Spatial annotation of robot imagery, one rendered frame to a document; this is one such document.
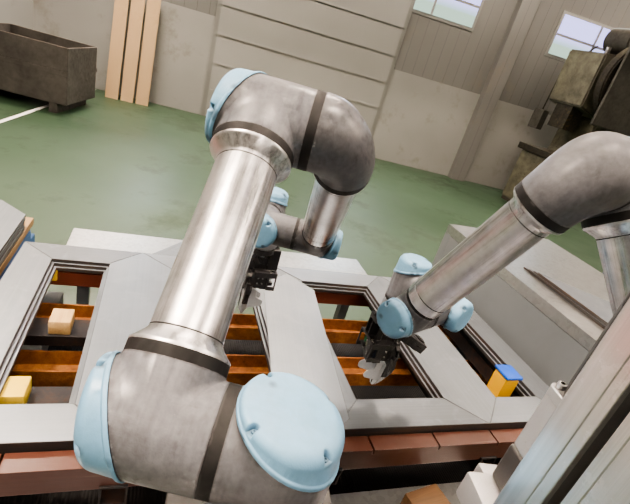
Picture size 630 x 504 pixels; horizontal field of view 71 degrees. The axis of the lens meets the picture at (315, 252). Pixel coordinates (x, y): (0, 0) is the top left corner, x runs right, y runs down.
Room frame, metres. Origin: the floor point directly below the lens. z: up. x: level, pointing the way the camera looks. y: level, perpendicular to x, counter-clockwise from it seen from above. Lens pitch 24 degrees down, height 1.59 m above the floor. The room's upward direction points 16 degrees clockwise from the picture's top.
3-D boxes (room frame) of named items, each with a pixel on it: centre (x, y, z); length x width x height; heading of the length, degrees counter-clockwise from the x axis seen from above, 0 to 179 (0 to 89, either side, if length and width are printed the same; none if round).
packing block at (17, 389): (0.65, 0.52, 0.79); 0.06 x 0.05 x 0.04; 23
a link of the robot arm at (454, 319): (0.83, -0.28, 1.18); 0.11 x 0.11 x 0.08; 46
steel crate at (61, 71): (5.74, 4.15, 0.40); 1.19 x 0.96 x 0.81; 103
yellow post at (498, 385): (1.13, -0.66, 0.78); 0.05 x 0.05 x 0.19; 23
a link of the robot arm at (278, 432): (0.34, -0.02, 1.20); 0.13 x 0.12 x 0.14; 93
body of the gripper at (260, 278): (1.03, 0.13, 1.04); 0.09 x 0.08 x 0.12; 113
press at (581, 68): (8.37, -3.72, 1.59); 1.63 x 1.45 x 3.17; 103
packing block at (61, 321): (0.89, 0.58, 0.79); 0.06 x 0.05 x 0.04; 23
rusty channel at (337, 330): (1.26, 0.06, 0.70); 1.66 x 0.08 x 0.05; 113
